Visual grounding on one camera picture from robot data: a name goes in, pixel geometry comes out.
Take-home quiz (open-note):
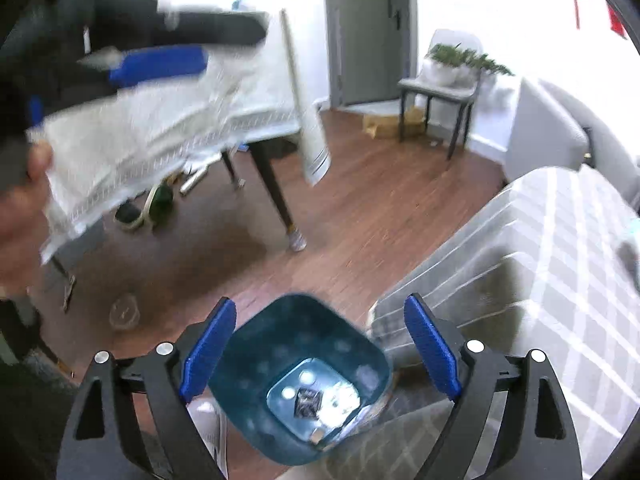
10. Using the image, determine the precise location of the potted green plant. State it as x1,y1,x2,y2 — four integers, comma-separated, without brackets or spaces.
427,44,473,86
462,50,516,83

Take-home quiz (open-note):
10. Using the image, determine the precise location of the person's left hand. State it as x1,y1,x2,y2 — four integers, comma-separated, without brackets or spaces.
0,140,56,296

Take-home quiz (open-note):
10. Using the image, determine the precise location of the white printed paper sheet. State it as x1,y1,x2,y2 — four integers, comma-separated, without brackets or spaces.
189,399,227,467

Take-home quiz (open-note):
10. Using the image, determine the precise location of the person's dark clothing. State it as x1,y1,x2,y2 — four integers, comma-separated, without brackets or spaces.
0,350,76,480

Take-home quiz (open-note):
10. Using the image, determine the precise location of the red hanging scroll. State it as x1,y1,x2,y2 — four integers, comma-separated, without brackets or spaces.
607,2,628,40

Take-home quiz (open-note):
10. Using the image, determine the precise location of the grey green door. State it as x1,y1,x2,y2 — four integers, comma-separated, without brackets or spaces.
324,0,418,108

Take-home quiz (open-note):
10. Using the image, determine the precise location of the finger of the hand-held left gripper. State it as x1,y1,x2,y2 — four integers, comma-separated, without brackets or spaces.
110,45,208,88
150,7,271,47

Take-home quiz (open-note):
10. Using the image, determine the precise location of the clear round lid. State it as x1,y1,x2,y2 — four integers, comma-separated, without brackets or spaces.
109,293,140,332

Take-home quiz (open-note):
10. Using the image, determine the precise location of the grey checked tablecloth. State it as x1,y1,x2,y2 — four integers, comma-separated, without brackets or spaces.
280,166,640,480

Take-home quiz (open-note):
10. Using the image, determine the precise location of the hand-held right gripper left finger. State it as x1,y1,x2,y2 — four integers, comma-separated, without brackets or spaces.
56,297,237,480

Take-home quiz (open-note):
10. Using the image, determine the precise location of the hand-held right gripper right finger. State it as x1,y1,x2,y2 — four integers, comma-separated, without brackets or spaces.
404,292,583,480

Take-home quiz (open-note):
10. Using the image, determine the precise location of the flat cardboard box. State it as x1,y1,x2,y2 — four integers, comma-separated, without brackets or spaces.
362,105,426,139

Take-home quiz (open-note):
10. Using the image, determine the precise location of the grey armchair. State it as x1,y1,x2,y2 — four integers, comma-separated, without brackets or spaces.
505,77,640,211

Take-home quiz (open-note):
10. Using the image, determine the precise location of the dark green slipper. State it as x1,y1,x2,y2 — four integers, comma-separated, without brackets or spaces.
114,183,175,232

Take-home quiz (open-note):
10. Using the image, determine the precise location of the grey chair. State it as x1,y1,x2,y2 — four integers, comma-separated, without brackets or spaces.
398,29,483,161

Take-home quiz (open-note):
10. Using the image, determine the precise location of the beige tablecloth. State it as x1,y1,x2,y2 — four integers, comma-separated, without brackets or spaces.
27,7,332,266

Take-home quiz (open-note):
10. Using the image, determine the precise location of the teal trash bin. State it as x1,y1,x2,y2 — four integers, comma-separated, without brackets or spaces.
207,293,393,466

